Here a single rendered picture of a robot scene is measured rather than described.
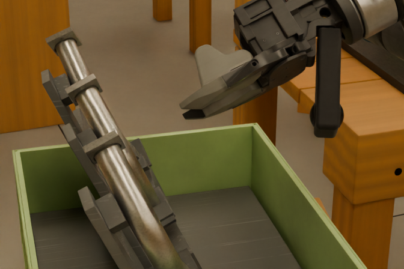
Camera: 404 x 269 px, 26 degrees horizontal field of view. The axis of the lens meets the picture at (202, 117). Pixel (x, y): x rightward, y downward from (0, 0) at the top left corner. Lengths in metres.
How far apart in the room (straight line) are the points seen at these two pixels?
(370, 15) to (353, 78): 0.98
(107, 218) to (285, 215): 0.52
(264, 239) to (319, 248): 0.15
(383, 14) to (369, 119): 0.74
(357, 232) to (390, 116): 0.23
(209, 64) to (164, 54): 3.64
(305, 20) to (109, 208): 0.29
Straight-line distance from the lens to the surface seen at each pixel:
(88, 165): 1.07
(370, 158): 1.66
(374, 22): 0.97
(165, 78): 4.25
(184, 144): 1.48
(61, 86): 1.23
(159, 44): 4.71
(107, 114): 1.08
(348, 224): 1.74
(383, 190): 1.71
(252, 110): 2.22
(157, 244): 0.93
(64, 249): 1.38
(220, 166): 1.52
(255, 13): 0.95
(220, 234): 1.40
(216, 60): 0.93
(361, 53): 2.03
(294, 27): 0.94
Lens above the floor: 1.60
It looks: 25 degrees down
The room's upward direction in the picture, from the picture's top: straight up
